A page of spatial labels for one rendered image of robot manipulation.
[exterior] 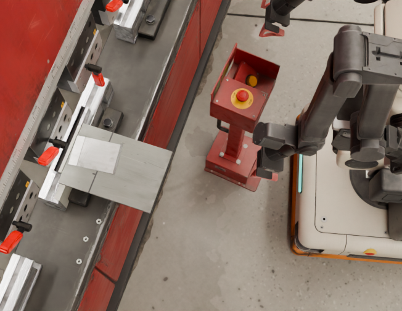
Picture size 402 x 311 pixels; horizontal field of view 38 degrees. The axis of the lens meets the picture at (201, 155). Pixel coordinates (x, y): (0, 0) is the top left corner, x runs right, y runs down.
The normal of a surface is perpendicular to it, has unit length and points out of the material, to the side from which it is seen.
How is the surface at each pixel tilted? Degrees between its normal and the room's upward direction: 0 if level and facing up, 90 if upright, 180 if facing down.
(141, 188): 0
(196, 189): 0
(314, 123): 90
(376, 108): 91
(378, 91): 91
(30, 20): 90
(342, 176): 0
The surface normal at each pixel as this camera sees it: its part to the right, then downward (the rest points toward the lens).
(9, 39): 0.95, 0.30
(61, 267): 0.00, -0.31
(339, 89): -0.08, 0.95
